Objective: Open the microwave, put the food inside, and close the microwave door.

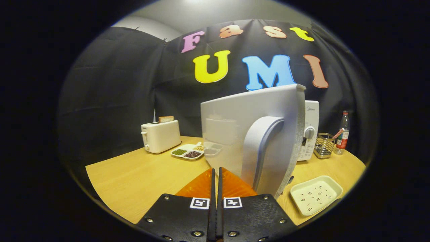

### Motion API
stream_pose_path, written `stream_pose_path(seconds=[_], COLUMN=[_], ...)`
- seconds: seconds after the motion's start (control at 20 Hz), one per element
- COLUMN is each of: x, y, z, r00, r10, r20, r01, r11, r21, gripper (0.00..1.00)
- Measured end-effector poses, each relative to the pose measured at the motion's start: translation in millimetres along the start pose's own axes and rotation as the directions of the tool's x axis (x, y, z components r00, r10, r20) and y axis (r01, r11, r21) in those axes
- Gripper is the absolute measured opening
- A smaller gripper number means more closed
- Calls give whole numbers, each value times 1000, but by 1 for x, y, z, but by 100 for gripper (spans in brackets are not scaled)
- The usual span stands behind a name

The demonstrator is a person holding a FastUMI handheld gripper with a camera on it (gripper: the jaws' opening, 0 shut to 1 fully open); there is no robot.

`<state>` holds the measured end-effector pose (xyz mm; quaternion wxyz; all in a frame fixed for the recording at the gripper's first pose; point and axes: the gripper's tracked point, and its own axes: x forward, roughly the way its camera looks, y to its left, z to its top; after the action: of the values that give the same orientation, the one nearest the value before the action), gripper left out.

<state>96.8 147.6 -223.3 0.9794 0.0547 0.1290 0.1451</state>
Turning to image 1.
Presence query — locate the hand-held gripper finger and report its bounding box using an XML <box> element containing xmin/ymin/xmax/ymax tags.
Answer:
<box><xmin>136</xmin><ymin>167</ymin><xmax>217</xmax><ymax>242</ymax></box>
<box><xmin>217</xmin><ymin>167</ymin><xmax>298</xmax><ymax>242</ymax></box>

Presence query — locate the white microwave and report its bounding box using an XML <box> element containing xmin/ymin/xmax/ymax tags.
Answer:
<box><xmin>201</xmin><ymin>84</ymin><xmax>319</xmax><ymax>199</ymax></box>

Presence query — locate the divided white bean dish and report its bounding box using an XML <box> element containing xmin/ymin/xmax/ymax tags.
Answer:
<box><xmin>170</xmin><ymin>142</ymin><xmax>206</xmax><ymax>160</ymax></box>

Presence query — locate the cream toaster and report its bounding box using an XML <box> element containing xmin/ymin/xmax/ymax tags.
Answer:
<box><xmin>141</xmin><ymin>120</ymin><xmax>182</xmax><ymax>154</ymax></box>

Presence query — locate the cream square plate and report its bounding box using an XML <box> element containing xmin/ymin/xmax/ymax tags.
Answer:
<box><xmin>290</xmin><ymin>175</ymin><xmax>343</xmax><ymax>216</ymax></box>

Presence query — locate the red label plastic bottle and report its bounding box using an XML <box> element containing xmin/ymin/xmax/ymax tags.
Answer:
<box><xmin>334</xmin><ymin>111</ymin><xmax>350</xmax><ymax>155</ymax></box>

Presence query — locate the metal wire basket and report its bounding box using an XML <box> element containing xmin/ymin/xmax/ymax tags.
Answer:
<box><xmin>313</xmin><ymin>133</ymin><xmax>336</xmax><ymax>159</ymax></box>

